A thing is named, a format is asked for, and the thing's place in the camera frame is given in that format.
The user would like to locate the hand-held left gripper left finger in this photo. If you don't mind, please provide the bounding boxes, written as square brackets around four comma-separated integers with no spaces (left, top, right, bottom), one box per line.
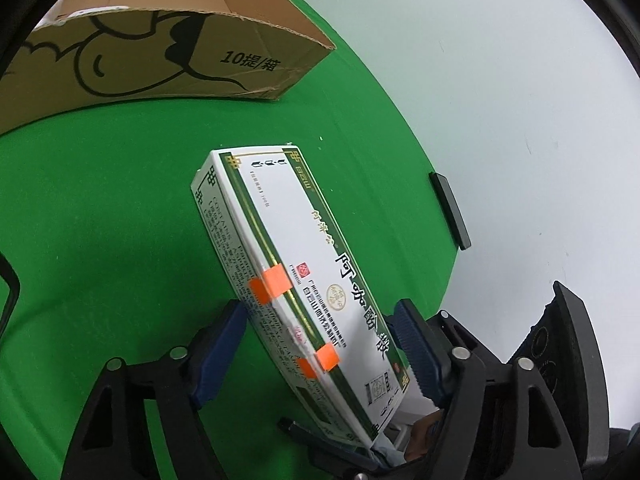
[62,299,248,480]

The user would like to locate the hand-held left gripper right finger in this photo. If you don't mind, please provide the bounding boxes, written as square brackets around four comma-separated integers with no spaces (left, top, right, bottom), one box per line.
[391,299,583,480]

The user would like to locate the white and green medicine box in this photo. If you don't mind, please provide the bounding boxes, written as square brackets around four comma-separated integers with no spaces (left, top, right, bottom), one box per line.
[191,145,412,448]

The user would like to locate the large cardboard box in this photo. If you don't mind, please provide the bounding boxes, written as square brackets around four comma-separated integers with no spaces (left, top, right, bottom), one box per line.
[0,0,337,136]

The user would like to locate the flat black rectangular block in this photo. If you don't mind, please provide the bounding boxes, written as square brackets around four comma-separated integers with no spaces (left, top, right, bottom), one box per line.
[429,171,472,251]

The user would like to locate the green table cloth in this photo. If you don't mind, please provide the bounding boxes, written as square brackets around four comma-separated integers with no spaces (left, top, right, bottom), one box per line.
[0,0,463,480]

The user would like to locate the black cable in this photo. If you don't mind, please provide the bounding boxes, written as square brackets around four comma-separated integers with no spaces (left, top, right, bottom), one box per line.
[0,255,22,323]

